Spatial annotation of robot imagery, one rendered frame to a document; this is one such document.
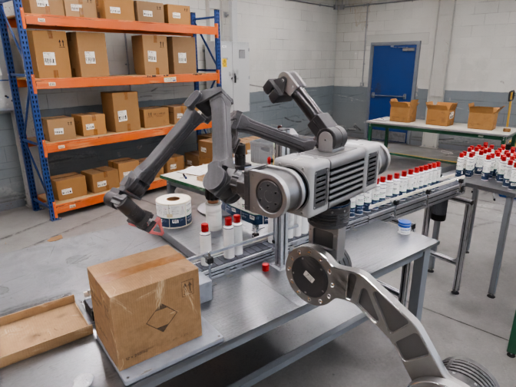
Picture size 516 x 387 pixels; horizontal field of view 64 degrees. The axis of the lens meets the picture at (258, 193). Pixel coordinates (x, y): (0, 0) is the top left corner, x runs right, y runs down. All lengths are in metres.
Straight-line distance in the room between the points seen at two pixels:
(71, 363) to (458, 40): 8.80
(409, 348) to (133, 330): 0.83
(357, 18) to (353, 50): 0.67
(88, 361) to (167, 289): 0.37
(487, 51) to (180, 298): 8.40
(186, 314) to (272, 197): 0.60
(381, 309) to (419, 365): 0.17
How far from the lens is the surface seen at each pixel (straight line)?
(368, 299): 1.26
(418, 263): 2.51
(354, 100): 10.33
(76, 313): 1.84
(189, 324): 1.51
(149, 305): 1.40
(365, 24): 10.20
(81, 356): 1.62
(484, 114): 7.08
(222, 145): 1.28
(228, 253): 1.98
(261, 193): 1.08
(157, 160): 1.48
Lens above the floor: 1.78
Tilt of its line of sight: 18 degrees down
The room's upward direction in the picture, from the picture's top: straight up
